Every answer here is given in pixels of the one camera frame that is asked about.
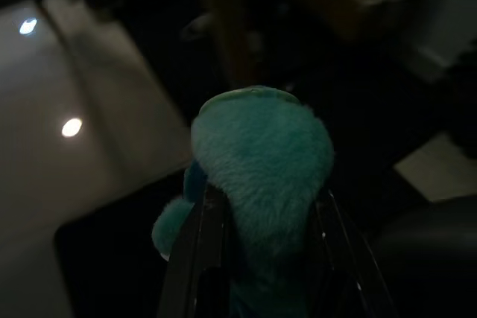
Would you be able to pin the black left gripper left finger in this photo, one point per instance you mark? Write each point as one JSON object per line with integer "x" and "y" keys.
{"x": 194, "y": 258}

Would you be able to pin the white paper sheet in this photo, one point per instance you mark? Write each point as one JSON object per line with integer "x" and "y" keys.
{"x": 439, "y": 173}

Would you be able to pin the wooden furniture leg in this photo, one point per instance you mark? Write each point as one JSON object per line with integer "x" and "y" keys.
{"x": 234, "y": 27}

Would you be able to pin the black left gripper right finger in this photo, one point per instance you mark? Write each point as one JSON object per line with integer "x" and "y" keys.
{"x": 343, "y": 269}

